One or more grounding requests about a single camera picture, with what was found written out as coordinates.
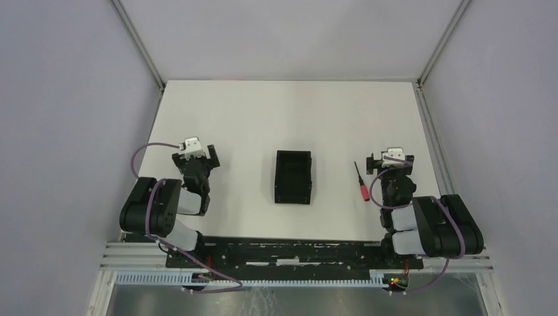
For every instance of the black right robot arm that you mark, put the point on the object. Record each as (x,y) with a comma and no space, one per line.
(420,225)

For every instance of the aluminium frame rail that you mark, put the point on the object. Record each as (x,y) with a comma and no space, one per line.
(120,256)

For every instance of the red handled screwdriver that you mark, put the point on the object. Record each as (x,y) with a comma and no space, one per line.
(362,186)

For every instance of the black plastic bin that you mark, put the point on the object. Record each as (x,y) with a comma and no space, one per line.
(293,181)

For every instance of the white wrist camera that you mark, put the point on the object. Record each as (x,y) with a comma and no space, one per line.
(191,148)
(393,156)

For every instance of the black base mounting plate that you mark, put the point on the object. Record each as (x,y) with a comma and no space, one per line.
(259,258)

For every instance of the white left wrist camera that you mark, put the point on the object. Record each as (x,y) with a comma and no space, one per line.
(191,148)

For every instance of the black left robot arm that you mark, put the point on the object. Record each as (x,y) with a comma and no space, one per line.
(153,205)

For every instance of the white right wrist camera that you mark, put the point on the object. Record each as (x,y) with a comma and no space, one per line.
(393,156)

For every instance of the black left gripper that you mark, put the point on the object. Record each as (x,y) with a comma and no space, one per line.
(197,161)

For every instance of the grey slotted cable duct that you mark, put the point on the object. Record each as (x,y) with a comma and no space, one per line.
(192,279)

